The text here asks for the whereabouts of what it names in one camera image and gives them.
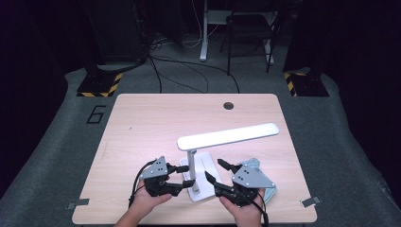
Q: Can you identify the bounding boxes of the white desk lamp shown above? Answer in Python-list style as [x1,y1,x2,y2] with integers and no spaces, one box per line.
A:
[176,122,281,202]

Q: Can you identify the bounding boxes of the person's right hand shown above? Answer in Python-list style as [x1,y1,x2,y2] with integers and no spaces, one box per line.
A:
[219,188,266,227]

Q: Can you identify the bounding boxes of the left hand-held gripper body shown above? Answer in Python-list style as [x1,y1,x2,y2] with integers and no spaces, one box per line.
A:
[139,155,185,198]

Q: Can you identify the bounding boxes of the dark curtain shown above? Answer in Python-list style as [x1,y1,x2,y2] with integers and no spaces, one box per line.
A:
[0,0,96,193]
[282,0,401,202]

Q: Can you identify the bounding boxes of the black floor cable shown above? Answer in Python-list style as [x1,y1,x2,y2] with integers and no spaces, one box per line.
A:
[148,56,164,95]
[149,56,240,95]
[154,60,210,95]

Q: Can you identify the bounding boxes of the hand-held gripper black cable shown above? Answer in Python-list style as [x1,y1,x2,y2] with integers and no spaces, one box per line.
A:
[252,195,270,227]
[128,159,157,207]

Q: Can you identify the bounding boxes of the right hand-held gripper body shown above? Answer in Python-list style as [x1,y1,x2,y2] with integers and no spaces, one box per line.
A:
[215,163,276,207]

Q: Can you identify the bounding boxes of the black chair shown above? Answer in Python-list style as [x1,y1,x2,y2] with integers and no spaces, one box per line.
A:
[219,12,282,76]

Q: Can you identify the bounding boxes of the blue striped cloth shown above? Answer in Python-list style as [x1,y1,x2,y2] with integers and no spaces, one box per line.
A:
[239,157,278,204]

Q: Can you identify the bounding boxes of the dark cabinet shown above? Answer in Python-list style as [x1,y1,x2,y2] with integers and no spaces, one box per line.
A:
[82,0,149,64]

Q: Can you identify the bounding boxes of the person's left hand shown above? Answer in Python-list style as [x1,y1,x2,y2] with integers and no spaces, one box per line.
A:
[131,180,173,218]

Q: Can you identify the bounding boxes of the white cable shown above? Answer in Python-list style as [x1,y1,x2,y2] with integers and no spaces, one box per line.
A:
[183,0,221,49]

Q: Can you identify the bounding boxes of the grey tape strip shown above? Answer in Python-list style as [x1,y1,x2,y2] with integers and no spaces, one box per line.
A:
[301,196,322,208]
[65,198,91,210]

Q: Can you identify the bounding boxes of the left hand-held gripper black cable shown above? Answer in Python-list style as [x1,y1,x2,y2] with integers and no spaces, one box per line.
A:
[128,159,157,207]

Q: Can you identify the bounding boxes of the white desk frame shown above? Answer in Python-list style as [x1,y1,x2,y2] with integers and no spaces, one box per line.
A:
[199,0,279,65]

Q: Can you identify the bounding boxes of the black stand base yellow stripes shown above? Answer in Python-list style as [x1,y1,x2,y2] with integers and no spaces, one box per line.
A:
[283,71,330,97]
[76,64,123,98]

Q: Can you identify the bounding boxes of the right hand-held gripper black cable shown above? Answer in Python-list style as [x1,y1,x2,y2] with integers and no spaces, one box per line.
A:
[252,195,270,227]

